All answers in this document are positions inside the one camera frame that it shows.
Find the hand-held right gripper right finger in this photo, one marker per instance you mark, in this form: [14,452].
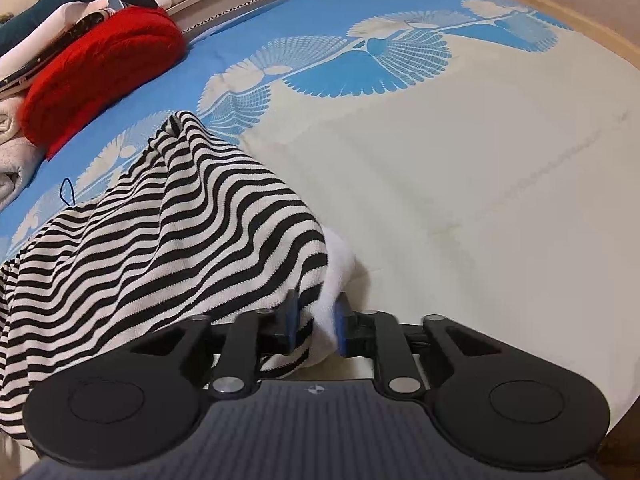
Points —
[341,327]

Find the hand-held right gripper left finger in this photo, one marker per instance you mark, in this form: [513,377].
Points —
[291,322]

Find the black white striped shirt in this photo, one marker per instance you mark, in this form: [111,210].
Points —
[190,240]

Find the blue white printed bed sheet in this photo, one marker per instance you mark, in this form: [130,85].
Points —
[450,160]

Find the red knit garment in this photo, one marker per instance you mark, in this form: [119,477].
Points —
[100,75]

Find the white folded garment stack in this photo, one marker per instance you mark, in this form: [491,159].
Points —
[35,45]

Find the dark teal folded cloth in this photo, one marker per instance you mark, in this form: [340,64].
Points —
[45,7]

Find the wooden bed frame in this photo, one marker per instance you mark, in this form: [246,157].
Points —
[600,31]

